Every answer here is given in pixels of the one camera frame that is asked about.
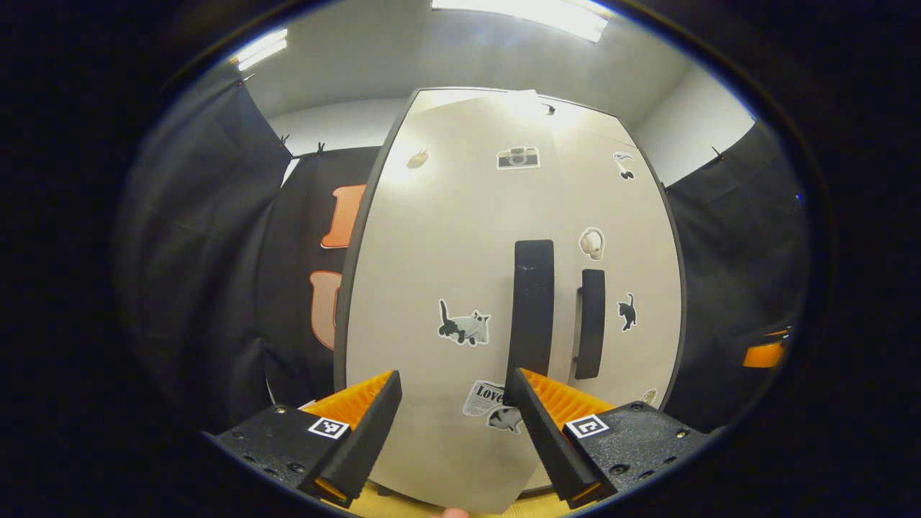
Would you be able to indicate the white and grey cabinet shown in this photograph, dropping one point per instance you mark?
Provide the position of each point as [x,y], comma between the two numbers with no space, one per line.
[339,352]

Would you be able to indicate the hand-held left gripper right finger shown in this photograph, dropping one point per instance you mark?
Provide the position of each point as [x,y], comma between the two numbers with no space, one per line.
[547,439]

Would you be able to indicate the long ceiling light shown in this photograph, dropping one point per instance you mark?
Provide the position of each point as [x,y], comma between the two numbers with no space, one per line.
[518,11]

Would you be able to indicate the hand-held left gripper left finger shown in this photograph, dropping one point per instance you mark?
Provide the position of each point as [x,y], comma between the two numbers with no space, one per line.
[367,439]

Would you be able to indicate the small ceiling light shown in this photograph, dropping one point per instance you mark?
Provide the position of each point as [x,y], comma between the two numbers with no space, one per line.
[259,49]

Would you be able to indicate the black backdrop cloth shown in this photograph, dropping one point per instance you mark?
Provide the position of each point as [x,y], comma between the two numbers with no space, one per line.
[741,252]
[201,252]

